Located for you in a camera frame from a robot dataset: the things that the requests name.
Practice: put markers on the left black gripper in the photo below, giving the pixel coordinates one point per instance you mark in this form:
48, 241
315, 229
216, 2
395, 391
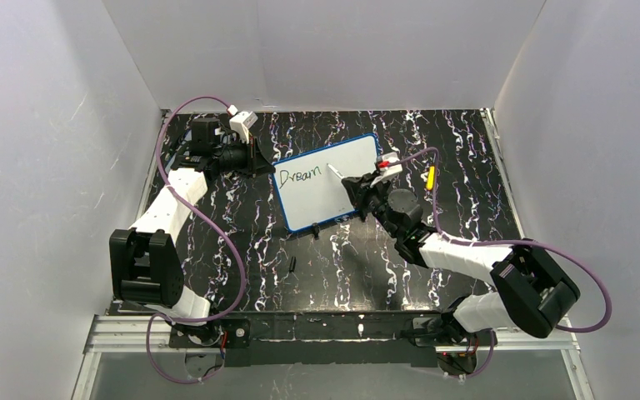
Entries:
252, 156

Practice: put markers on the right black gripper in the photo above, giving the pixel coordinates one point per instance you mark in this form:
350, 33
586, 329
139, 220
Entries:
365, 189

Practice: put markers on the black white marker pen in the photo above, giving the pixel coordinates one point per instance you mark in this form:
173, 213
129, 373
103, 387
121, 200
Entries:
335, 171

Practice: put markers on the blue framed whiteboard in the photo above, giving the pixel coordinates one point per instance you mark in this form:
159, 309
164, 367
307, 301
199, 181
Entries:
310, 193

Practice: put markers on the black marker cap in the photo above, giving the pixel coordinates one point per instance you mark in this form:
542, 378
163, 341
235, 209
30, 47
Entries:
292, 265

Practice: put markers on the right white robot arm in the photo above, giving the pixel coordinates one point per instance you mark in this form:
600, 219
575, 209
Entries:
531, 291

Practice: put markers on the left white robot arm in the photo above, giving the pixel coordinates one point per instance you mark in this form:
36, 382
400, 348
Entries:
145, 265

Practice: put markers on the yellow marker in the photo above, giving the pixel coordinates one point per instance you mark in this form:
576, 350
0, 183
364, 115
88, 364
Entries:
431, 178

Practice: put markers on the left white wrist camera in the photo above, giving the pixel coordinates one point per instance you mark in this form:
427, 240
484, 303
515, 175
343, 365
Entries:
241, 121

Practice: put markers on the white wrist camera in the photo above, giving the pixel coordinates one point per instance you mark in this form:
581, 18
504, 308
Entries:
388, 167
241, 121

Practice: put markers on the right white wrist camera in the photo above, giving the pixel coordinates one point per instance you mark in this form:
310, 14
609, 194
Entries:
388, 167

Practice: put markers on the whiteboard wire stand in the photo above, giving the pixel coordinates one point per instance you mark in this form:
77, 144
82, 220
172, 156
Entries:
315, 228

